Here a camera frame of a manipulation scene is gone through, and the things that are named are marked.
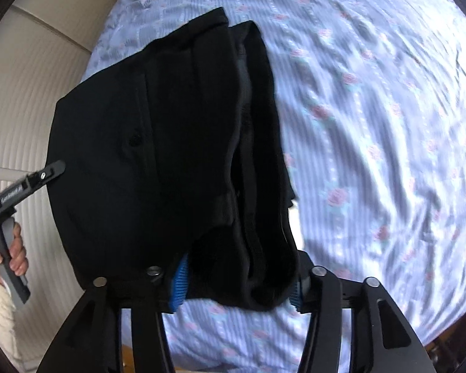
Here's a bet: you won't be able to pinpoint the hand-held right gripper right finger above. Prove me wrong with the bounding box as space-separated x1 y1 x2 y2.
289 252 437 373

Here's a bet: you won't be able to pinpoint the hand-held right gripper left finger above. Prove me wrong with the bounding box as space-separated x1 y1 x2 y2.
37 258 190 373

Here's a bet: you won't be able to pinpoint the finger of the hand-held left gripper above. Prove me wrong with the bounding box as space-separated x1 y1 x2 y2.
27 160 67 188

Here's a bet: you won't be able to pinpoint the black pants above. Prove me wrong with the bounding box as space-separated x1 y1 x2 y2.
48 7 300 313

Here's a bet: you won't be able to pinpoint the person's left forearm white sleeve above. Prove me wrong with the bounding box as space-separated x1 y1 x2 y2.
0 274 24 373

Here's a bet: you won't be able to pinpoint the person's left hand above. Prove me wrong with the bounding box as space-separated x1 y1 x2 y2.
0 223 28 279

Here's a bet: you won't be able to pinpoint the striped floral bed sheet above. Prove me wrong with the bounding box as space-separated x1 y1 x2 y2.
80 0 466 373

